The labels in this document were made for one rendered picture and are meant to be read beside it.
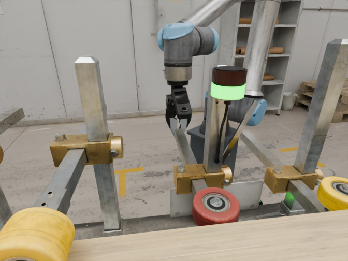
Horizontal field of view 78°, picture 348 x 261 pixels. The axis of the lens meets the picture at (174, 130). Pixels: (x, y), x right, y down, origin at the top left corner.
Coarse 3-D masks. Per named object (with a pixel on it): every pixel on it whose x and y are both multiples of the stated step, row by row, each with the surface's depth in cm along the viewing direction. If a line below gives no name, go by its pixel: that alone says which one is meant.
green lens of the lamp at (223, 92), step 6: (216, 90) 38; (222, 90) 37; (228, 90) 36; (234, 90) 36; (240, 90) 37; (216, 96) 38; (222, 96) 37; (228, 96) 37; (234, 96) 37; (240, 96) 37
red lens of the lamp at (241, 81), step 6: (216, 72) 37; (222, 72) 36; (228, 72) 35; (234, 72) 35; (240, 72) 35; (246, 72) 37; (216, 78) 37; (222, 78) 36; (228, 78) 36; (234, 78) 36; (240, 78) 36; (222, 84) 36; (228, 84) 36; (234, 84) 36; (240, 84) 36
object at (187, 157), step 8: (176, 136) 72; (184, 136) 70; (184, 144) 65; (184, 152) 61; (192, 152) 61; (184, 160) 58; (192, 160) 57; (192, 184) 49; (200, 184) 48; (192, 192) 50
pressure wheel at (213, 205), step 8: (200, 192) 39; (208, 192) 39; (216, 192) 39; (224, 192) 39; (200, 200) 37; (208, 200) 38; (216, 200) 36; (224, 200) 37; (232, 200) 37; (192, 208) 38; (200, 208) 35; (208, 208) 36; (216, 208) 36; (224, 208) 36; (232, 208) 35; (200, 216) 35; (208, 216) 34; (216, 216) 34; (224, 216) 34; (232, 216) 34; (200, 224) 35; (208, 224) 34
